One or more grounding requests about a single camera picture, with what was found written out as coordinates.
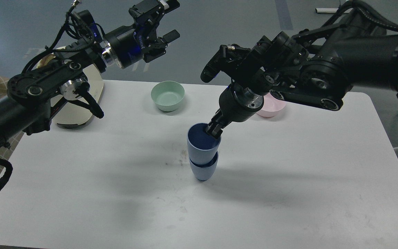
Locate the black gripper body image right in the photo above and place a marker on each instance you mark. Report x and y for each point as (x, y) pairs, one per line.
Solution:
(237, 104)

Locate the blue cup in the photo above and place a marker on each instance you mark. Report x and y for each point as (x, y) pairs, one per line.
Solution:
(202, 147)
(206, 171)

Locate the pink bowl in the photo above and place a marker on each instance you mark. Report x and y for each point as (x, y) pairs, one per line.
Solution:
(271, 107)

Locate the white desk leg base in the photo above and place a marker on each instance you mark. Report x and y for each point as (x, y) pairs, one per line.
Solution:
(321, 10)

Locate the green bowl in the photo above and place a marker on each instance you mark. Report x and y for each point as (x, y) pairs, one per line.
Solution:
(168, 96)

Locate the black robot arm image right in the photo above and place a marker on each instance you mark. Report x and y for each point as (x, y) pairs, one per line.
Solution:
(357, 46)

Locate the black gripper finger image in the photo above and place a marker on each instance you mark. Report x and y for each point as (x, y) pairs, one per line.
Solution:
(171, 4)
(170, 36)
(214, 130)

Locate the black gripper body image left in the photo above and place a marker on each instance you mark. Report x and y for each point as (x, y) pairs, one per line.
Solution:
(127, 45)

